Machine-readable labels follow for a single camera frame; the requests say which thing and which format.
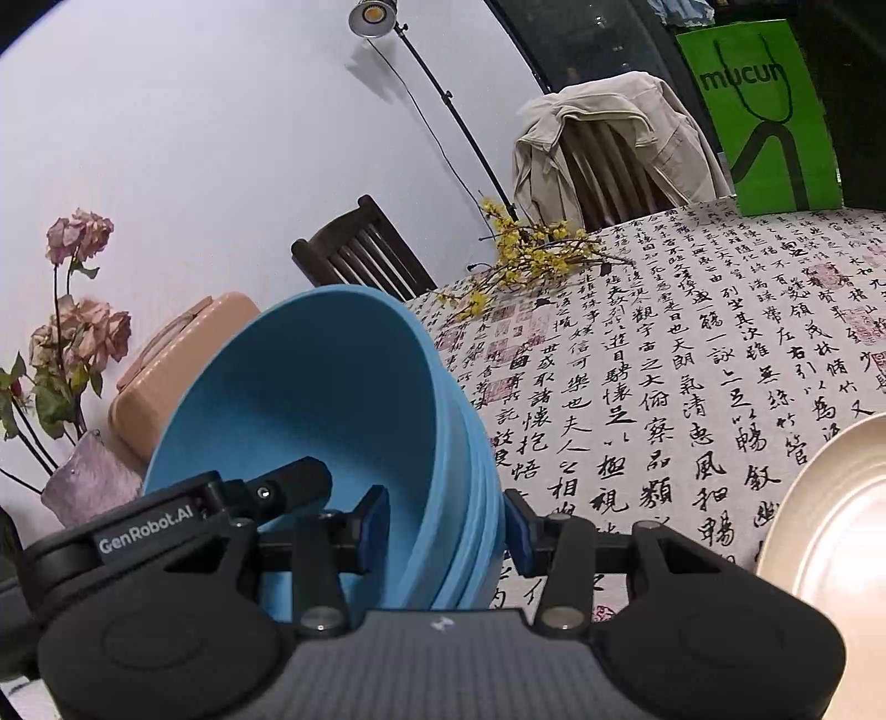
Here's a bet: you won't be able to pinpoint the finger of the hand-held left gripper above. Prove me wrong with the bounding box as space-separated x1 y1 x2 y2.
204 457 332 533

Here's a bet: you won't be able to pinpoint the black paper bag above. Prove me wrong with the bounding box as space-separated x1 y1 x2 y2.
789 0 886 209

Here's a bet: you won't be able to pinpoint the blue bowl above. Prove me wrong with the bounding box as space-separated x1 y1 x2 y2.
429 360 509 614
142 285 461 614
408 325 486 610

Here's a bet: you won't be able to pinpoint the black lamp cable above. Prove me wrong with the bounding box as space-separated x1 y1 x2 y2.
365 38 496 240

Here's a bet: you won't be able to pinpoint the yellow flower branch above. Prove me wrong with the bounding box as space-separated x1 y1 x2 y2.
446 197 634 323

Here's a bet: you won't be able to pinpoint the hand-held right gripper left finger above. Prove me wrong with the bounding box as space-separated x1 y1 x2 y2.
164 485 390 634

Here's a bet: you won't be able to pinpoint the cream plate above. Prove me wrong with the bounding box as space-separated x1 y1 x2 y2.
754 413 886 720

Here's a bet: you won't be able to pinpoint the wooden chair under jacket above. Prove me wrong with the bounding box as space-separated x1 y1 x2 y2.
557 117 676 233

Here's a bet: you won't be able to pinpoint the dried pink roses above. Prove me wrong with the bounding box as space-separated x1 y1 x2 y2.
0 208 134 496

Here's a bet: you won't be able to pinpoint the studio lamp on stand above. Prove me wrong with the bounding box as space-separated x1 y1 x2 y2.
348 0 520 215

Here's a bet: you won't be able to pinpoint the dark framed glass door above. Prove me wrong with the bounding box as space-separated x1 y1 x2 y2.
485 0 693 91

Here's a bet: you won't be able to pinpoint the beige jacket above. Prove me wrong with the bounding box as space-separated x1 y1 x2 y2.
512 73 733 226

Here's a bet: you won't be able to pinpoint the pale pink textured vase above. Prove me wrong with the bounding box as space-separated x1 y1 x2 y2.
42 429 146 531

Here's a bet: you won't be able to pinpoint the hanging light blue shirt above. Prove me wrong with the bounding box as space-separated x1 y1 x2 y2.
651 0 717 25

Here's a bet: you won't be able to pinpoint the dark wooden chair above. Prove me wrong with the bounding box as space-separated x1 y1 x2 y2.
291 195 439 302

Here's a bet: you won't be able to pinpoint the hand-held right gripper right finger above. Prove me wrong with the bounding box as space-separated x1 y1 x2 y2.
504 488 745 634

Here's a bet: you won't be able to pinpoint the pink hard-shell case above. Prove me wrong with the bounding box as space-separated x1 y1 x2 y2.
109 291 262 465

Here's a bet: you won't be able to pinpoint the green paper bag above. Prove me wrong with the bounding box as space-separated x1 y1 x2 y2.
674 19 844 217

